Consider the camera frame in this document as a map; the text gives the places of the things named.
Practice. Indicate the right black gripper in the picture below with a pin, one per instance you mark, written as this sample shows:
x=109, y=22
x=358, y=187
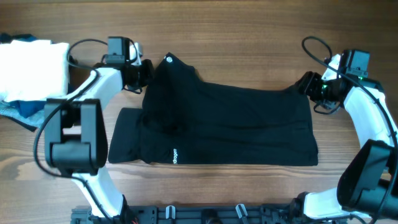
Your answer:
x=308, y=83

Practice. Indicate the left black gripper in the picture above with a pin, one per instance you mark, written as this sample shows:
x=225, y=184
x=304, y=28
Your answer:
x=146, y=65

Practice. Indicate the black t-shirt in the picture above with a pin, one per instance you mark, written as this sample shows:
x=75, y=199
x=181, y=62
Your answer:
x=184, y=120

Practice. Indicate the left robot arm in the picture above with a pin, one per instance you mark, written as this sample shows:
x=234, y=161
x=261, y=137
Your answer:
x=75, y=138

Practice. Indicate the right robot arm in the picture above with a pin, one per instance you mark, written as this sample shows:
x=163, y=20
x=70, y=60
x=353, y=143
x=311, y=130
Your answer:
x=368, y=186

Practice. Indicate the white folded cloth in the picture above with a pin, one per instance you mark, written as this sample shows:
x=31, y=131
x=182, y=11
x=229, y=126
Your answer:
x=32, y=71

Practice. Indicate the dark blue folded garment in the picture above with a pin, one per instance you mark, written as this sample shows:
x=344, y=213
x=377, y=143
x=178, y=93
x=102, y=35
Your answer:
x=24, y=108

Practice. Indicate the light blue denim garment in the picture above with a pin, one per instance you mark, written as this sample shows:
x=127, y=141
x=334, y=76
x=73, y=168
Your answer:
x=31, y=123

